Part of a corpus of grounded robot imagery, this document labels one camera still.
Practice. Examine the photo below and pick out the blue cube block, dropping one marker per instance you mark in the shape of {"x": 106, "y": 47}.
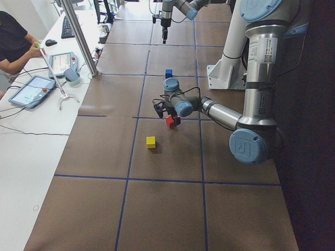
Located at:
{"x": 168, "y": 73}

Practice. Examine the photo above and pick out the far teach pendant tablet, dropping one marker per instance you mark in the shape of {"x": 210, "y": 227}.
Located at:
{"x": 63, "y": 61}

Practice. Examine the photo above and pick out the long reacher grabber stick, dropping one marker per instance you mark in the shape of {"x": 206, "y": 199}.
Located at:
{"x": 64, "y": 95}

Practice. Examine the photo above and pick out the black keyboard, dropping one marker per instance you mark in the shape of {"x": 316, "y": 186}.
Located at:
{"x": 67, "y": 30}

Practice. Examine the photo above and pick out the white central pillar mount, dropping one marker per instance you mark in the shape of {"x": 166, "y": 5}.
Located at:
{"x": 228, "y": 72}

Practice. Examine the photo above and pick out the teach pendant tablet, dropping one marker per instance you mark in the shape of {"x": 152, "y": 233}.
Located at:
{"x": 63, "y": 61}
{"x": 32, "y": 93}

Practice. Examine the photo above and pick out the black computer mouse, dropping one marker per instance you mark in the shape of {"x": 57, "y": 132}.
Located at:
{"x": 50, "y": 42}

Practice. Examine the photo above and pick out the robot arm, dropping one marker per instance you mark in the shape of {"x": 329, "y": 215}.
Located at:
{"x": 252, "y": 54}
{"x": 188, "y": 8}

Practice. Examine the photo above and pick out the blue cup on roll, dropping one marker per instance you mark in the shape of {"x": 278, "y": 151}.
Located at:
{"x": 72, "y": 77}

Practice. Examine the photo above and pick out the metal mug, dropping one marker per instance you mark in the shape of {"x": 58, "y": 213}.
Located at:
{"x": 105, "y": 28}

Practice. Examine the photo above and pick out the seated person in black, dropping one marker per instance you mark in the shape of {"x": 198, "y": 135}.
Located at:
{"x": 18, "y": 46}

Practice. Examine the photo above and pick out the near teach pendant tablet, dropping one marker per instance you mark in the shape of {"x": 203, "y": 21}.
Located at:
{"x": 32, "y": 93}

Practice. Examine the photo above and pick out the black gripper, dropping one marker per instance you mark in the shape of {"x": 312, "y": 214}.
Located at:
{"x": 164, "y": 23}
{"x": 171, "y": 113}

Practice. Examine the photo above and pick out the red cube block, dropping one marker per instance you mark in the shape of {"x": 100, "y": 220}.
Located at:
{"x": 170, "y": 122}

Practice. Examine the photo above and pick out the aluminium frame post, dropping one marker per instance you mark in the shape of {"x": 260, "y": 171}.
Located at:
{"x": 70, "y": 13}

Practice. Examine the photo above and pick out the yellow cube block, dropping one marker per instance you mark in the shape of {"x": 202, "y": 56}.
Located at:
{"x": 151, "y": 142}

